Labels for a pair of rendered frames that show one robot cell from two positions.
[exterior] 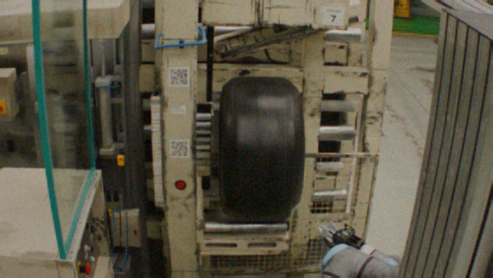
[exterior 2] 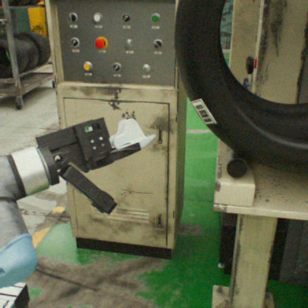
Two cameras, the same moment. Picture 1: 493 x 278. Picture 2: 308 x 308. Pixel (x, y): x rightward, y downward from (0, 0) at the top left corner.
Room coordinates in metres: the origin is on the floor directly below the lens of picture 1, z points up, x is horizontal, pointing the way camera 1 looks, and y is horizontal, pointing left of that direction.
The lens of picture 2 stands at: (2.04, -0.89, 1.25)
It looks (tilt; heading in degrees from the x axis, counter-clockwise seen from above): 23 degrees down; 105
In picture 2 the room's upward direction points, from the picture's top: straight up
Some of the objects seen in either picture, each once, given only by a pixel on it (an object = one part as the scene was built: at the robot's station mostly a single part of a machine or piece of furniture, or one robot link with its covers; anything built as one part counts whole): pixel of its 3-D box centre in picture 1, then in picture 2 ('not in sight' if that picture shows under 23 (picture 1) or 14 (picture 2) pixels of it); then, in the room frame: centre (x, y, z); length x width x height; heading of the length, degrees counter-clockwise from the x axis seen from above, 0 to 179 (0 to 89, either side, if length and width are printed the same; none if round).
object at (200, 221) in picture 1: (200, 208); not in sight; (2.15, 0.18, 0.90); 0.40 x 0.03 x 0.10; 4
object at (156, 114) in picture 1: (158, 151); not in sight; (2.09, 0.34, 1.19); 0.05 x 0.04 x 0.48; 4
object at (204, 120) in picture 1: (191, 138); not in sight; (2.52, 0.25, 1.05); 0.20 x 0.15 x 0.30; 94
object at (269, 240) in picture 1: (244, 239); (232, 161); (2.02, 0.00, 0.84); 0.36 x 0.09 x 0.06; 94
